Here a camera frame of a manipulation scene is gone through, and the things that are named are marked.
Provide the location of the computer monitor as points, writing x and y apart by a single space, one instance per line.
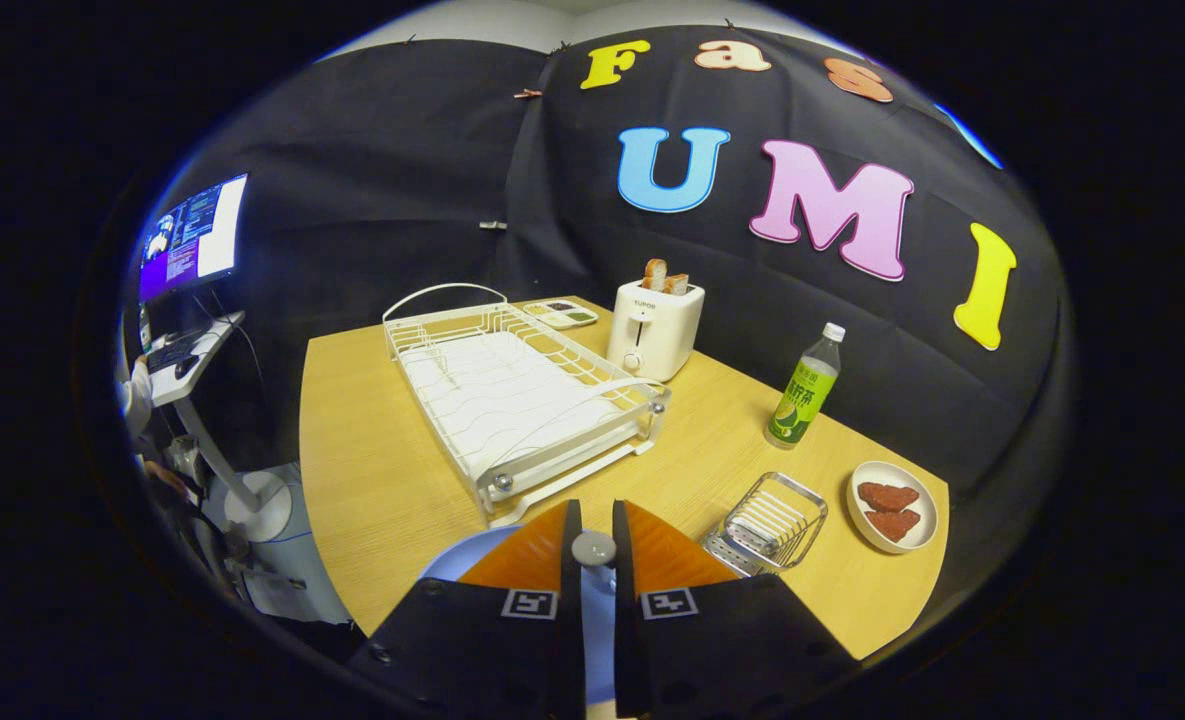
202 235

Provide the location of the black backdrop cloth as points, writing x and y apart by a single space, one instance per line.
402 180

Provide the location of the green label drink bottle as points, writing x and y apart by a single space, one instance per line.
802 400

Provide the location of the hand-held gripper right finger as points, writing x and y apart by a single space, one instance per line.
732 640

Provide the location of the black keyboard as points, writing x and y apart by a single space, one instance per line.
172 352

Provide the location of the blue plate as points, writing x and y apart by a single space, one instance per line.
452 560

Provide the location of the white toaster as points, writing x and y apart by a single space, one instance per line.
657 340

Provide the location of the toast slice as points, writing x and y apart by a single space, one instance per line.
677 284
655 275

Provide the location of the white standing desk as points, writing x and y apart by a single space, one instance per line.
217 450

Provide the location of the white divided condiment tray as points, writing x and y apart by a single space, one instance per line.
562 314

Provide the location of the brown meat piece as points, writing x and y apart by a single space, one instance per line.
894 524
887 496

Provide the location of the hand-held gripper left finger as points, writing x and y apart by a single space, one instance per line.
472 650

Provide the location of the white plate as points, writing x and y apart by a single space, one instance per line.
857 520

